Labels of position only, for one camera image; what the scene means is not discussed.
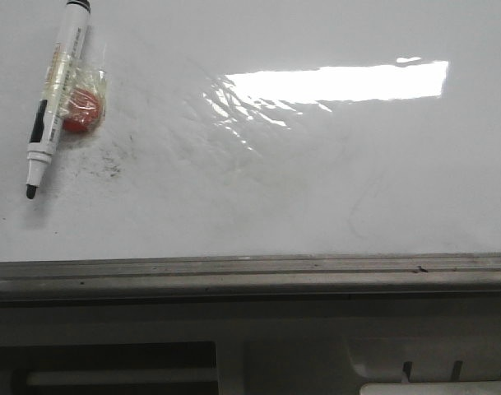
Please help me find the red round magnet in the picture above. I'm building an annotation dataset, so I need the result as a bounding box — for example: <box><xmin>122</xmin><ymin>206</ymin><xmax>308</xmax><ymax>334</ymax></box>
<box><xmin>63</xmin><ymin>87</ymin><xmax>103</xmax><ymax>133</ymax></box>

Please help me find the white whiteboard surface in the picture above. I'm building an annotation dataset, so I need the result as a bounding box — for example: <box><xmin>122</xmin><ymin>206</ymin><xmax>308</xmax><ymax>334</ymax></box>
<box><xmin>0</xmin><ymin>1</ymin><xmax>501</xmax><ymax>262</ymax></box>

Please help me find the white plastic base unit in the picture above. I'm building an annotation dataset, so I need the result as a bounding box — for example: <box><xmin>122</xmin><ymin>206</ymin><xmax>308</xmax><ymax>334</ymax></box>
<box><xmin>0</xmin><ymin>294</ymin><xmax>501</xmax><ymax>394</ymax></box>

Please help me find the clear adhesive tape piece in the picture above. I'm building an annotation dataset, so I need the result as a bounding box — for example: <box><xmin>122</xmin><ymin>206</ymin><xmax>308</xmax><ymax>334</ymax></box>
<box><xmin>43</xmin><ymin>53</ymin><xmax>107</xmax><ymax>133</ymax></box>

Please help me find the grey aluminium whiteboard frame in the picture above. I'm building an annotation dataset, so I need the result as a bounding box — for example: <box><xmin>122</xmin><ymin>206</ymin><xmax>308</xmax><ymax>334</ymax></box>
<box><xmin>0</xmin><ymin>253</ymin><xmax>501</xmax><ymax>304</ymax></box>

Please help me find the white black whiteboard marker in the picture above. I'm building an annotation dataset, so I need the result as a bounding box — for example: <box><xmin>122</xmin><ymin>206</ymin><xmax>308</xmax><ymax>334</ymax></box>
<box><xmin>26</xmin><ymin>1</ymin><xmax>91</xmax><ymax>199</ymax></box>

